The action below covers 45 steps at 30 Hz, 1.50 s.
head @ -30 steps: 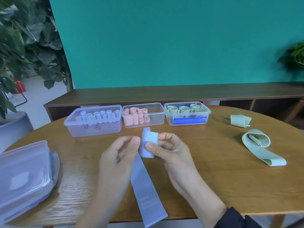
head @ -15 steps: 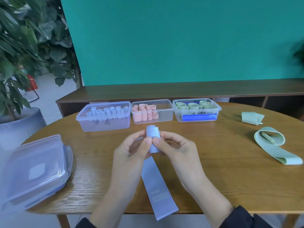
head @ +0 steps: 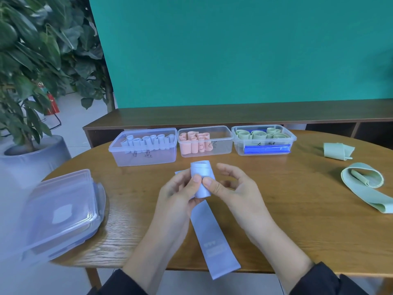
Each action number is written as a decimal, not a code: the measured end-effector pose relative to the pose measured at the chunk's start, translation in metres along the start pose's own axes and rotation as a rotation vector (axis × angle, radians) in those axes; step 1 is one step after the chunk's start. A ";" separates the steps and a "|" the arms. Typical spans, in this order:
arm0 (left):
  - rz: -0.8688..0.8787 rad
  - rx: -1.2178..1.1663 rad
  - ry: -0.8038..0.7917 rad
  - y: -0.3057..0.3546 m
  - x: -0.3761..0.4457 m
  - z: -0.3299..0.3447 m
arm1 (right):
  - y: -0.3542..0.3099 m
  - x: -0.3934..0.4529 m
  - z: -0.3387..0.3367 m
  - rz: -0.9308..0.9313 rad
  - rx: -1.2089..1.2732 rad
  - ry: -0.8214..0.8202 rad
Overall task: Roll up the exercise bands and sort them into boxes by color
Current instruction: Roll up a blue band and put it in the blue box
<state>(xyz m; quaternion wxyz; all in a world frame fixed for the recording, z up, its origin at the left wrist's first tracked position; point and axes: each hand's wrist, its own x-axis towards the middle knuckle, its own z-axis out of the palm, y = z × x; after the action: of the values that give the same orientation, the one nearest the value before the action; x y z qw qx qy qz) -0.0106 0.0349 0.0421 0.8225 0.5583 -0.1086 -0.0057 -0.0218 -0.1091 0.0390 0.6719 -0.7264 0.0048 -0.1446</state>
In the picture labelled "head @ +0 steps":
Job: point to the bunch of rolled green bands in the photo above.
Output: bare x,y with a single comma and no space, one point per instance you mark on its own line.
259,135

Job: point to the grey plant pot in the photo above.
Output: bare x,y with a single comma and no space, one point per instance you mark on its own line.
36,159

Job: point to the person's right thumb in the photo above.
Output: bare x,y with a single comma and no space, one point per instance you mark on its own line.
214,186

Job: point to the stack of clear plastic lids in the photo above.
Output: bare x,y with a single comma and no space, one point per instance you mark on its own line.
58,211

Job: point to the bunch of rolled pink bands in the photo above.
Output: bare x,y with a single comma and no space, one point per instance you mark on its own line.
193,144

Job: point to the clear box with pink rolls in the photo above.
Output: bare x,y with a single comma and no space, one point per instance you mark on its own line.
221,144

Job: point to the clear box with blue rolls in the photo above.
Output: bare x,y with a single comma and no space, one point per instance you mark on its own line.
144,158

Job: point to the row of rolled blue bands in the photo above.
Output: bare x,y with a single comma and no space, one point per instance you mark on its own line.
147,141

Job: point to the looped green resistance band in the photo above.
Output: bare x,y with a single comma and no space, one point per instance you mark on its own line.
368,199

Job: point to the person's left forearm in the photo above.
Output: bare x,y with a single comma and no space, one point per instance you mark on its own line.
147,267

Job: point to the person's right hand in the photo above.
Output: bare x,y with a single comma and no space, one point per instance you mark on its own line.
245,205

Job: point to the teal backdrop panel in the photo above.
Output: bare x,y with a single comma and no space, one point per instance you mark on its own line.
245,49

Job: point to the clear box with green rolls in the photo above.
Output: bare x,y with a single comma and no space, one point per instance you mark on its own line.
264,141

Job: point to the thin-trunk leafy plant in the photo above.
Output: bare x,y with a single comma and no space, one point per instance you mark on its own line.
109,89

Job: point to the person's right forearm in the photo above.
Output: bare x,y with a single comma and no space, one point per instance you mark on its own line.
288,267

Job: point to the red fire extinguisher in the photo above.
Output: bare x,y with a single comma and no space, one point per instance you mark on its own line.
52,105

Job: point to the long wooden shelf bench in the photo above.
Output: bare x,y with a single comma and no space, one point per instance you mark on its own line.
245,115

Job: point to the person's left hand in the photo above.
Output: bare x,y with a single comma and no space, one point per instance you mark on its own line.
172,205

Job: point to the person's left thumb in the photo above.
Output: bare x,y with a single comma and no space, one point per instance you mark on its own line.
194,183

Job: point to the wooden table leg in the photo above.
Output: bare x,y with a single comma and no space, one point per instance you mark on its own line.
93,278

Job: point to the light blue resistance band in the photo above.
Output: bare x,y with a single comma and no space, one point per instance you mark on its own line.
215,242

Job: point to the folded green resistance band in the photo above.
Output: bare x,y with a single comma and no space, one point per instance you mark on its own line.
336,151

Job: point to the large leafy potted plant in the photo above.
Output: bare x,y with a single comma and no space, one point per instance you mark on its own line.
27,58

